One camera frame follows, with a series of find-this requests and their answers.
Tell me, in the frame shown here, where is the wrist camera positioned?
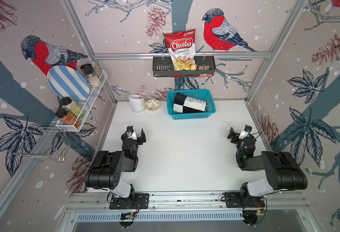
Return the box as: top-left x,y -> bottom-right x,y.
125,126 -> 137,140
238,125 -> 252,139

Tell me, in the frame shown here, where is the orange spice jar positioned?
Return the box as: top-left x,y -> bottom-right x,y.
55,108 -> 81,129

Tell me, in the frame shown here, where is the green spice jar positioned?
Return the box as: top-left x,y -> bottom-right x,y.
60,97 -> 85,119

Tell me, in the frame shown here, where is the white mug with straw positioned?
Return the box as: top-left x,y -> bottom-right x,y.
128,94 -> 145,113

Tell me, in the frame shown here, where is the red Chuba chips bag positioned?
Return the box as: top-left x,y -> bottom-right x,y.
164,29 -> 197,71

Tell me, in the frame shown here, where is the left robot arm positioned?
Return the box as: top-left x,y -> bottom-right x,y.
85,126 -> 146,201

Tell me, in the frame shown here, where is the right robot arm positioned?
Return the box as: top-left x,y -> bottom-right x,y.
227,125 -> 308,202

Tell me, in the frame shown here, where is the teal plastic basket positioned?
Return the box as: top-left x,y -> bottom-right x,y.
167,89 -> 216,120

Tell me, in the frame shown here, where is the blue white striped plate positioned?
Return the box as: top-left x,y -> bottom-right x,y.
47,65 -> 90,102

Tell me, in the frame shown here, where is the black white checkered pillowcase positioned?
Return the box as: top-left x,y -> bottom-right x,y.
173,93 -> 207,114

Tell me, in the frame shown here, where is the black wall-mounted wire shelf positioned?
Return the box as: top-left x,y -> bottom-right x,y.
153,56 -> 216,77

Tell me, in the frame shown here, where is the white wire wall rack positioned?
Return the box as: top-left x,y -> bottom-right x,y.
56,71 -> 108,132

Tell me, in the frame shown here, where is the small floral ceramic bowl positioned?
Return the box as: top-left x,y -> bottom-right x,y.
145,99 -> 160,112

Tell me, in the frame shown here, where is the glass salt shaker black lid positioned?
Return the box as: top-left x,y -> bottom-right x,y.
80,63 -> 101,87

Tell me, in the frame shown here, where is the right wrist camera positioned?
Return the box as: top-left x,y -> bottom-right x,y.
238,125 -> 252,139

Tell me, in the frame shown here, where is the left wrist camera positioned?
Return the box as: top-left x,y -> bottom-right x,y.
125,126 -> 137,140

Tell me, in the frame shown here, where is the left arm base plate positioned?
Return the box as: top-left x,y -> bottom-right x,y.
108,193 -> 149,210

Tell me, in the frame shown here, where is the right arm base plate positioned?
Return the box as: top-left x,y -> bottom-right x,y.
224,191 -> 265,208

